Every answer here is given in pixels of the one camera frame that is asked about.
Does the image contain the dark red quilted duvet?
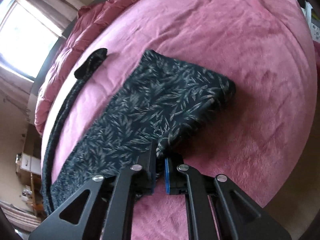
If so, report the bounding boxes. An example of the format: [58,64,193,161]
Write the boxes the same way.
[34,0,139,135]

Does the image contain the white drawer cabinet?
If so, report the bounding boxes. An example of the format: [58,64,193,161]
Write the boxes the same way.
[21,153,41,175]

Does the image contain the bright window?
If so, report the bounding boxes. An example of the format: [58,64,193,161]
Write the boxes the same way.
[1,0,62,79]

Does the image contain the pink plush bed blanket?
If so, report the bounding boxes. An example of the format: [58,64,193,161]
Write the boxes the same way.
[31,0,317,239]

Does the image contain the black leaf-print pants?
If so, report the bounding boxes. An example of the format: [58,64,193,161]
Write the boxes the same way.
[41,48,236,214]

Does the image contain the dark bed headboard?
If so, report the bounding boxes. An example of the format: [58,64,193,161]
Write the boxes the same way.
[30,18,77,96]

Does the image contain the beige patterned curtain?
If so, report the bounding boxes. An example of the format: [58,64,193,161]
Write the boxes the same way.
[18,0,84,39]

